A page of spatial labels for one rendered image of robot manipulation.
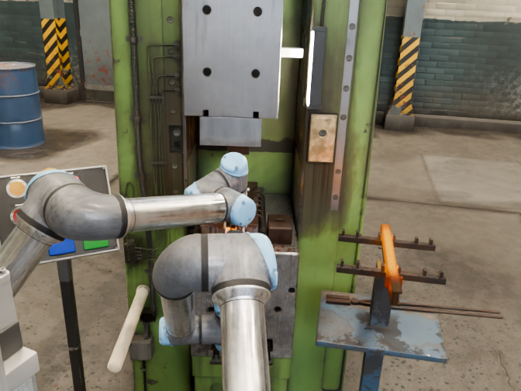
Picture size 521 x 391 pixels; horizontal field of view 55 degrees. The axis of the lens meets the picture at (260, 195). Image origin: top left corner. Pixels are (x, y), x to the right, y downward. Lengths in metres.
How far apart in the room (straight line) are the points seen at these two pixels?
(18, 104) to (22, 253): 5.04
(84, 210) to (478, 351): 2.41
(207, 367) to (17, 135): 4.65
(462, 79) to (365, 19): 5.99
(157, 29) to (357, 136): 0.77
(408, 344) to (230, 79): 0.99
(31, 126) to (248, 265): 5.44
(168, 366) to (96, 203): 1.34
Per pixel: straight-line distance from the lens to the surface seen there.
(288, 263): 1.76
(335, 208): 1.91
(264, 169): 2.19
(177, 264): 0.99
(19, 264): 1.20
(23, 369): 0.82
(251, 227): 1.76
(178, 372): 2.33
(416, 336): 1.75
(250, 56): 1.60
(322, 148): 1.80
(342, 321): 1.75
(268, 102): 1.62
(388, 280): 1.48
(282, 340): 1.94
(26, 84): 6.19
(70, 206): 1.08
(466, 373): 2.88
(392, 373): 2.75
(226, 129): 1.65
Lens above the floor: 1.74
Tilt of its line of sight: 22 degrees down
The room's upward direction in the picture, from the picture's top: 2 degrees clockwise
